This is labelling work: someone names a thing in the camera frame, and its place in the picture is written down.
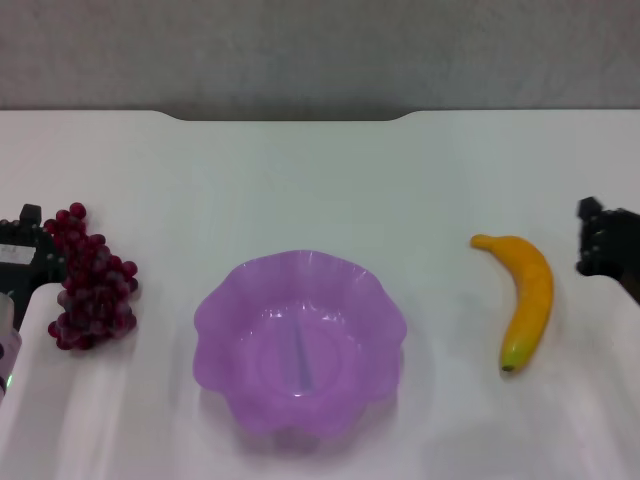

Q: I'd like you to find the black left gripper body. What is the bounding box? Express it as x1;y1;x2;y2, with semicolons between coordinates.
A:
0;217;67;331

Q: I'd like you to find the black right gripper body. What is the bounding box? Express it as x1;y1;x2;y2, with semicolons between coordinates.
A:
574;207;640;307

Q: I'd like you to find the dark red grape bunch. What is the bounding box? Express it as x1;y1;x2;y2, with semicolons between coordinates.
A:
42;202;140;352

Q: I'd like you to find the yellow banana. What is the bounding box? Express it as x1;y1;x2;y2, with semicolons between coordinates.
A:
469;233;555;374

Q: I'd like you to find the purple scalloped plastic bowl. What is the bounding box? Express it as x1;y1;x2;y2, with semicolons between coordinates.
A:
192;249;409;444

